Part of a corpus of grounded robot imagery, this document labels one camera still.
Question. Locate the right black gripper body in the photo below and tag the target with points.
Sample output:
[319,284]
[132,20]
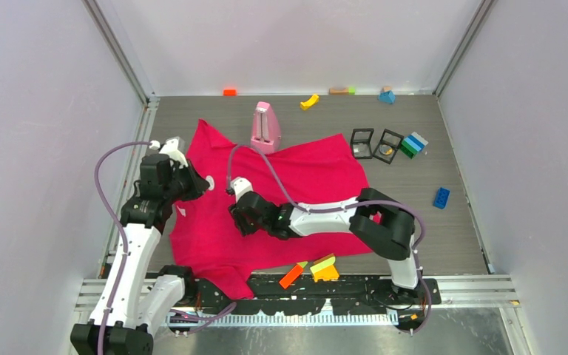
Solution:
[246,227]

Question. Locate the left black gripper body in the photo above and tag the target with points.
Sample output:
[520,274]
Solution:
[183,186]

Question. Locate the round silver brooch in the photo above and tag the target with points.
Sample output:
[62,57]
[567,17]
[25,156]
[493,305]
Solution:
[210,181]

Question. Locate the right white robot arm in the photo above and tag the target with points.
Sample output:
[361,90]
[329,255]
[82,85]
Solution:
[384,225]

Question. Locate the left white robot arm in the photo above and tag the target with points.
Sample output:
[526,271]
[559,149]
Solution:
[123,321]

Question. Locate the orange rectangular block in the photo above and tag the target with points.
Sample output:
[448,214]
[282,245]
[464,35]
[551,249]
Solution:
[288,279]

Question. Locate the pink metronome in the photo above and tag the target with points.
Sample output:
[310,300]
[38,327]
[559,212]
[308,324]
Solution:
[266,132]

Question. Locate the yellow block pile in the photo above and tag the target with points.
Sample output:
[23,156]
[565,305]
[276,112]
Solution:
[324,269]

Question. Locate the yellow curved block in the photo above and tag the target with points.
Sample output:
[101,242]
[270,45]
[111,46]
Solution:
[310,102]

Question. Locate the tan wooden block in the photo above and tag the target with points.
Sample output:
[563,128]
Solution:
[342,91]

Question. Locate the stacked green blue bricks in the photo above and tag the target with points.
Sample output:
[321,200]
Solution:
[413,144]

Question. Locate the blue triangular block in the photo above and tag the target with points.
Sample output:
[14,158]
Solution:
[387,95]

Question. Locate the blue lego brick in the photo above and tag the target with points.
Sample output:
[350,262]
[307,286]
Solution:
[441,198]

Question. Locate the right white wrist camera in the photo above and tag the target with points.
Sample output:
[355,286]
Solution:
[238,187]

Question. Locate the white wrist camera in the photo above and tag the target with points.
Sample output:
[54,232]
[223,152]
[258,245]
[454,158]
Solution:
[171,147]
[238,187]

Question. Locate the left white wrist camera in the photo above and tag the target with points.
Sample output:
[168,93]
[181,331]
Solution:
[171,147]

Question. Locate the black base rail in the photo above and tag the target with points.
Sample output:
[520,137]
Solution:
[351,294]

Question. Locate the left black display frame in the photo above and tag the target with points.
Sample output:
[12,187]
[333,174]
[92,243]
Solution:
[360,143]

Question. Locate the black display frame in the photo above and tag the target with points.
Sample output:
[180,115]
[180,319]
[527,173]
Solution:
[360,143]
[388,145]

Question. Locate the right black display frame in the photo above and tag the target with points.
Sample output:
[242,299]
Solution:
[388,145]

